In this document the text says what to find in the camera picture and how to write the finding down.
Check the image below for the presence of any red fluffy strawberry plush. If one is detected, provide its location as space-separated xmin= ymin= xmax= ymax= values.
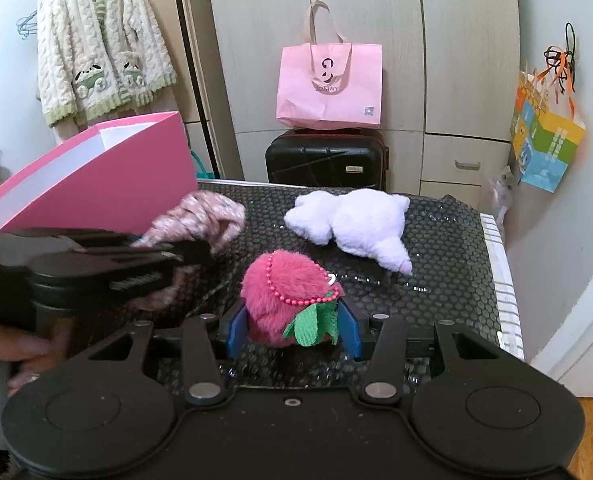
xmin=240 ymin=249 xmax=344 ymax=348

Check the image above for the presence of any pink floral cloth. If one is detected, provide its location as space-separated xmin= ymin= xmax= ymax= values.
xmin=128 ymin=191 xmax=246 ymax=312

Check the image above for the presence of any person's left hand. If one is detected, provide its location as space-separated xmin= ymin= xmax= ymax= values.
xmin=0 ymin=318 xmax=74 ymax=396

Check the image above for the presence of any pink cardboard box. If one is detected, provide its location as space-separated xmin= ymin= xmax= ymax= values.
xmin=0 ymin=112 xmax=198 ymax=234

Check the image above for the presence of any lilac plush toy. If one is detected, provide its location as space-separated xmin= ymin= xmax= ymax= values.
xmin=283 ymin=188 xmax=412 ymax=275

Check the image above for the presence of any black suitcase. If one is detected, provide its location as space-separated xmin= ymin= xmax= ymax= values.
xmin=265 ymin=128 xmax=389 ymax=191

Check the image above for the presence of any cream knitted cardigan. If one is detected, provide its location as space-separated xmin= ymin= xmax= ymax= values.
xmin=36 ymin=0 xmax=177 ymax=128

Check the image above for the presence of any pink shopping bag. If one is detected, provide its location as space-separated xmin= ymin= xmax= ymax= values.
xmin=276 ymin=0 xmax=383 ymax=130

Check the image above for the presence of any colourful paper gift bag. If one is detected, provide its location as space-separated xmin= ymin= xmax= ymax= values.
xmin=510 ymin=23 xmax=586 ymax=193

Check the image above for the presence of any beige wardrobe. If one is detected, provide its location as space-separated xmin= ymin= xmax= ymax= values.
xmin=177 ymin=0 xmax=519 ymax=207

